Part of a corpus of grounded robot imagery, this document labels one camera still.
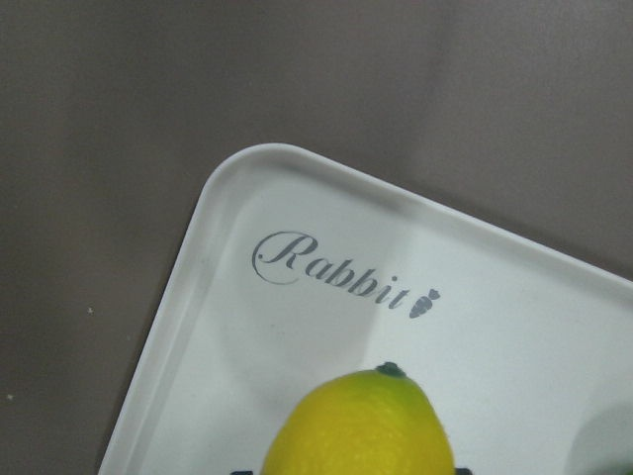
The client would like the cream rabbit tray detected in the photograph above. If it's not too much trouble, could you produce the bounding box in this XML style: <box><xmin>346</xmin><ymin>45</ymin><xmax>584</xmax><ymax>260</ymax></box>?
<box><xmin>100</xmin><ymin>144</ymin><xmax>632</xmax><ymax>474</ymax></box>

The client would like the yellow lemon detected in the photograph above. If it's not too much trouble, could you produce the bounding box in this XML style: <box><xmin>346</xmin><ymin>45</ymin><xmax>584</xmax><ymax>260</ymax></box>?
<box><xmin>261</xmin><ymin>362</ymin><xmax>455</xmax><ymax>474</ymax></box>

